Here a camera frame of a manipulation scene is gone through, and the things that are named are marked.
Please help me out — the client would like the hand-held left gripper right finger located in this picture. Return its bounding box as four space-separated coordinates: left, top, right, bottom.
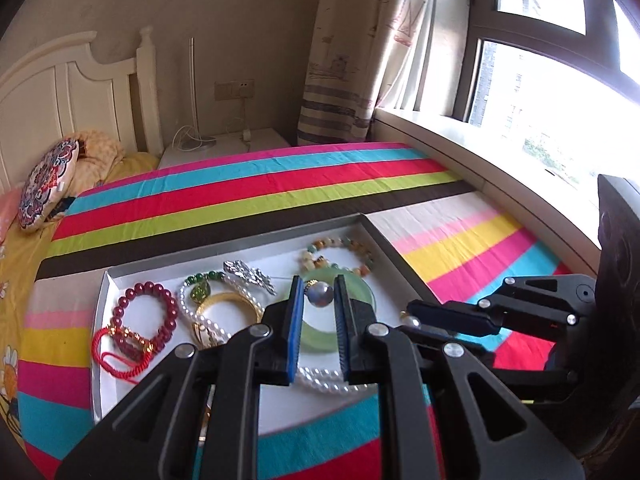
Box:
333 273 587 480

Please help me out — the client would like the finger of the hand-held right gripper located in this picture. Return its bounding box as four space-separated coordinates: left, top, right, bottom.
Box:
397 324 497 370
406 274 598 338

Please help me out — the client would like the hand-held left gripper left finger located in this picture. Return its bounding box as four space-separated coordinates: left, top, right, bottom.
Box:
54 276 307 480

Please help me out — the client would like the large grey pearl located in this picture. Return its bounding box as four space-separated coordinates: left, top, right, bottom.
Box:
306 281 335 308

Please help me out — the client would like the white pearl necklace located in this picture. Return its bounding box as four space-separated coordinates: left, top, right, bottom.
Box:
179 280 378 397

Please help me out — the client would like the gold bangle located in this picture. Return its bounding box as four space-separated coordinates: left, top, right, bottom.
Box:
192 291 265 351

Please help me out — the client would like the grey box with white lining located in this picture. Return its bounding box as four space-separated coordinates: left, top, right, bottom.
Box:
91 212 441 436

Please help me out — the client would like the green jade bangle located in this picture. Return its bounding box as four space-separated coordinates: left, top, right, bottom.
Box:
295 266 388 356

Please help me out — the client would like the silver brooch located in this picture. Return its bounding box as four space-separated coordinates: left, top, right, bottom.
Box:
222 259 277 296

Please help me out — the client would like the green pendant with green beads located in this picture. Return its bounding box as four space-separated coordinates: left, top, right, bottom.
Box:
184 270 227 306

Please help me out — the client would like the striped colourful blanket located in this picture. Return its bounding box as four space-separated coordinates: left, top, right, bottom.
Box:
17 141 601 480

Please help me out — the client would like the white window sill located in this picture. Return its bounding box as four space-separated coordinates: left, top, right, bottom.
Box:
372 105 606 271

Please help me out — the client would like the white nightstand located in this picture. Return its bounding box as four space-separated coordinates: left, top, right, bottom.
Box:
157 127 293 171

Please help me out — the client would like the dark framed window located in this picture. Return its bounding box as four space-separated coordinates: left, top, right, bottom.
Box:
452 0 640 196

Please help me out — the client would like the yellow floral pillow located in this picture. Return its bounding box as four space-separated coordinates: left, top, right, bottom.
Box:
70 130 126 186

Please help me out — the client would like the yellow floral bed sheet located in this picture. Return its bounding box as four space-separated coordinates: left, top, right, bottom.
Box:
0 152 161 461

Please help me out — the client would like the round patterned cushion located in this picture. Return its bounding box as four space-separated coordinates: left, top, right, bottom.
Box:
17 138 81 233

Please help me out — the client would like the printed beige curtain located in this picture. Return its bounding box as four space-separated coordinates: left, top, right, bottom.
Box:
296 0 473 147

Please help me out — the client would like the pink pillow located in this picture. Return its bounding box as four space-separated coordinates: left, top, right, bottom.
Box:
0 185 23 241

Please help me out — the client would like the cream wooden headboard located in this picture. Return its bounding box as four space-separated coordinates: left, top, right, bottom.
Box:
0 26 162 196

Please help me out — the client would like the multicolour bead bracelet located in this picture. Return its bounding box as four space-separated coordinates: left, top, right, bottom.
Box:
300 236 376 277

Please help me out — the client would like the dark red bead bracelet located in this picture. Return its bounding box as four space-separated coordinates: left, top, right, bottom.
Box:
116 281 180 356

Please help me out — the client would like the red string bracelet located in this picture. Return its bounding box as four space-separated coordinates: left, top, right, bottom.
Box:
91 325 158 386

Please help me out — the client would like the wall socket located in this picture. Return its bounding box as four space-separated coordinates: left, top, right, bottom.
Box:
214 79 256 101

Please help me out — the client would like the white charging cable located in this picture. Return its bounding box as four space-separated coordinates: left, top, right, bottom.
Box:
172 36 218 152

